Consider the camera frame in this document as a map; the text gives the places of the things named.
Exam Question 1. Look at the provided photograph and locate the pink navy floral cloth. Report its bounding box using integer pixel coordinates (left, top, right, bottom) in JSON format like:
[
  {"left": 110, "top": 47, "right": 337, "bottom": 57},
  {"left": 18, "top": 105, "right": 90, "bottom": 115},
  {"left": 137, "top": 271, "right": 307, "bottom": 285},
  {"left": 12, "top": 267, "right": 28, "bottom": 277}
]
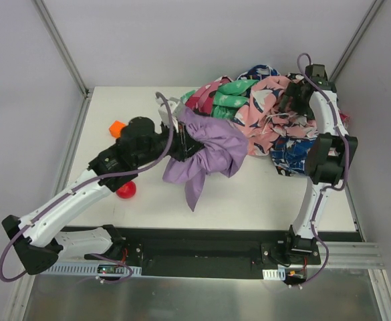
[{"left": 232, "top": 74, "right": 318, "bottom": 156}]

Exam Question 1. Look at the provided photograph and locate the lavender purple cloth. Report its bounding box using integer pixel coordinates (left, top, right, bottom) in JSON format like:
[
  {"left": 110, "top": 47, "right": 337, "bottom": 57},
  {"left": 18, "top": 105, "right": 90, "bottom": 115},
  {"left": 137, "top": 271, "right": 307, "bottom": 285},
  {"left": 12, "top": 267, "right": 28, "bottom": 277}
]
[{"left": 162, "top": 108, "right": 248, "bottom": 211}]

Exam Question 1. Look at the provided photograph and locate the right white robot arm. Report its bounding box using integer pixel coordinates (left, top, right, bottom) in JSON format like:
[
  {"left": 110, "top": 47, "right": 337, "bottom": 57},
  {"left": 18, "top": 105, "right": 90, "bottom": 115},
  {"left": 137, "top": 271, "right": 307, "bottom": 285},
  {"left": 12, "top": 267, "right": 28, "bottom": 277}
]
[{"left": 277, "top": 63, "right": 358, "bottom": 267}]

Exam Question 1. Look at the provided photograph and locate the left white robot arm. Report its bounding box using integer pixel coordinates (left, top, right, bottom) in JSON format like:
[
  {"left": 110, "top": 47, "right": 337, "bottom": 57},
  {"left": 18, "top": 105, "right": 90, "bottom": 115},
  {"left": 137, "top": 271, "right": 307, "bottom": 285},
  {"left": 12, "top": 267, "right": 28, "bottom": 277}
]
[{"left": 2, "top": 93, "right": 248, "bottom": 275}]

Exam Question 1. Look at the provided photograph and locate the magenta pink patterned cloth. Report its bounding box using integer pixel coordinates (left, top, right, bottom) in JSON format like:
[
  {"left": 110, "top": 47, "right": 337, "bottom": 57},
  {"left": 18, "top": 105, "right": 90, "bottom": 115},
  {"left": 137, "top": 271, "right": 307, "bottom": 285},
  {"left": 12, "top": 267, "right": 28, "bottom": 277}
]
[{"left": 184, "top": 76, "right": 232, "bottom": 116}]

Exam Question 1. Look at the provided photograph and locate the green white patterned cloth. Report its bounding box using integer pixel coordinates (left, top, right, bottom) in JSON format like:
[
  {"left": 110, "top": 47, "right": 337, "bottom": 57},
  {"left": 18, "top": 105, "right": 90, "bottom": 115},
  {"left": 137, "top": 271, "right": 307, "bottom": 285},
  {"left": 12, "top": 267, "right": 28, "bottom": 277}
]
[{"left": 180, "top": 79, "right": 258, "bottom": 120}]

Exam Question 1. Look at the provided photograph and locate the blue white red cloth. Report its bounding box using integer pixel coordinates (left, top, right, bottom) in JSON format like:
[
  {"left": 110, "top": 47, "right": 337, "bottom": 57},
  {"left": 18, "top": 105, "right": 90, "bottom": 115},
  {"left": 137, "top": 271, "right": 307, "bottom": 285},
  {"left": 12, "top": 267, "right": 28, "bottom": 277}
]
[{"left": 238, "top": 65, "right": 316, "bottom": 176}]

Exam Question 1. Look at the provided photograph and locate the orange block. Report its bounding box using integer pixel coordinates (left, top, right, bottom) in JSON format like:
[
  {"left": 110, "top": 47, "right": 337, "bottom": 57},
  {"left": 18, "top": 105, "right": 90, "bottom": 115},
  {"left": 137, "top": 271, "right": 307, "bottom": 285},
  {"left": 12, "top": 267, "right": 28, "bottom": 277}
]
[{"left": 109, "top": 120, "right": 126, "bottom": 138}]

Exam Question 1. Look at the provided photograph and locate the red ball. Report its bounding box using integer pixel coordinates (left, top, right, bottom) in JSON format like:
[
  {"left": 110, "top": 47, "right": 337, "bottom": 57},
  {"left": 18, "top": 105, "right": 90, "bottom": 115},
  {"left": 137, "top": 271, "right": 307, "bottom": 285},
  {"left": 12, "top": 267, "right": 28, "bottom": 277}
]
[{"left": 115, "top": 181, "right": 137, "bottom": 199}]

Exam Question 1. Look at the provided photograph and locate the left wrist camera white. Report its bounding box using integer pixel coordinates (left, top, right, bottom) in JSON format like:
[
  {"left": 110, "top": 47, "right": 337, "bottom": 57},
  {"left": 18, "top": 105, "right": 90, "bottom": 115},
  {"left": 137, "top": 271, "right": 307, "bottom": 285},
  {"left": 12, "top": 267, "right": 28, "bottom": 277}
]
[{"left": 156, "top": 97, "right": 184, "bottom": 127}]

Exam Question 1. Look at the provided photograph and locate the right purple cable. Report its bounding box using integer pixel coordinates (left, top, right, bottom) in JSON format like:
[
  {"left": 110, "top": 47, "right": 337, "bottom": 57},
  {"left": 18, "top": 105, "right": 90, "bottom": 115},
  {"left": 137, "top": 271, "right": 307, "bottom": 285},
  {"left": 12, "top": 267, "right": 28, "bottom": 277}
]
[{"left": 296, "top": 52, "right": 350, "bottom": 292}]

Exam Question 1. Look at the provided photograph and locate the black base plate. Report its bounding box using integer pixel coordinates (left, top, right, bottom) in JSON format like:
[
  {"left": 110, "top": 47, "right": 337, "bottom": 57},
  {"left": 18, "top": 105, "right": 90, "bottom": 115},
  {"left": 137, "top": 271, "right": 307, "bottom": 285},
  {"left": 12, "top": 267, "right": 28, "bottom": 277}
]
[{"left": 81, "top": 226, "right": 321, "bottom": 278}]

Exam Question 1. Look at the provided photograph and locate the right aluminium frame post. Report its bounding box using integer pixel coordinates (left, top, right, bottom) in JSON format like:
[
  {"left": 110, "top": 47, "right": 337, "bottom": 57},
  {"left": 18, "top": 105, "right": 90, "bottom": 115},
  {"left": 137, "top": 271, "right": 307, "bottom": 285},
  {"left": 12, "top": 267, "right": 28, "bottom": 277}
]
[{"left": 330, "top": 0, "right": 386, "bottom": 82}]

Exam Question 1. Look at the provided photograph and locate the aluminium frame post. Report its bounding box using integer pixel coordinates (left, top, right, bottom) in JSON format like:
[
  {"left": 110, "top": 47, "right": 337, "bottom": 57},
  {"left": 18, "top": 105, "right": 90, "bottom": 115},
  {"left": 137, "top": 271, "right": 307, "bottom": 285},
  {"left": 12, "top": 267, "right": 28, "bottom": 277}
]
[
  {"left": 33, "top": 0, "right": 90, "bottom": 98},
  {"left": 330, "top": 0, "right": 386, "bottom": 82}
]

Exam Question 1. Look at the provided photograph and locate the left aluminium frame post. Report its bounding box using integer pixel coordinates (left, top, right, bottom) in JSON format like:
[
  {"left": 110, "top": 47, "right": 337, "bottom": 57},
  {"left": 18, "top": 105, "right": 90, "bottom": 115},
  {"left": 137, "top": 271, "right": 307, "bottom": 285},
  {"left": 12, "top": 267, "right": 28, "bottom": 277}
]
[{"left": 33, "top": 0, "right": 90, "bottom": 98}]

